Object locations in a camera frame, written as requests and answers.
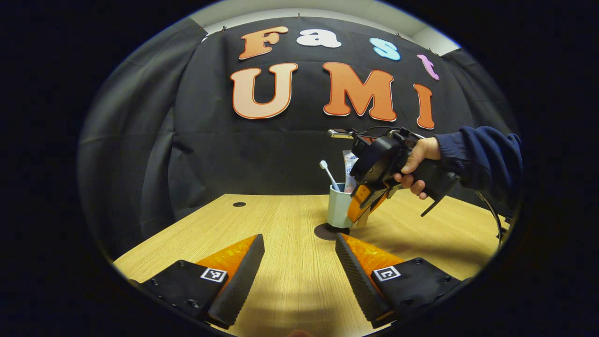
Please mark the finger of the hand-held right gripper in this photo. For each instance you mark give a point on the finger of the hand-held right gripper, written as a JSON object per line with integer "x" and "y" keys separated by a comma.
{"x": 360, "y": 206}

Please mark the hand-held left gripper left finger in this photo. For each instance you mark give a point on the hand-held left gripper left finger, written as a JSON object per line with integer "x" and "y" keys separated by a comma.
{"x": 241, "y": 281}

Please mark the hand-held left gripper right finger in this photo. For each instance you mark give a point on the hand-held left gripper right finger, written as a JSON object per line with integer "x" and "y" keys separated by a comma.
{"x": 355, "y": 276}

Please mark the white toothpaste tube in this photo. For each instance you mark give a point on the white toothpaste tube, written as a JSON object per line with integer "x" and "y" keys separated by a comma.
{"x": 348, "y": 164}

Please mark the white toothbrush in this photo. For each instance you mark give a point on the white toothbrush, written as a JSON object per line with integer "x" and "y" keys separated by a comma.
{"x": 330, "y": 175}

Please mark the dark brown round coaster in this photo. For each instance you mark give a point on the dark brown round coaster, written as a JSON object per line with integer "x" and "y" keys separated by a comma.
{"x": 323, "y": 232}

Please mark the wooden desktop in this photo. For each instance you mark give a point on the wooden desktop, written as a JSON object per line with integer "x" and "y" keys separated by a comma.
{"x": 290, "y": 224}

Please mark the black backdrop cloth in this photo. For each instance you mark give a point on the black backdrop cloth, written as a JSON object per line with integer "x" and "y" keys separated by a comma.
{"x": 234, "y": 154}

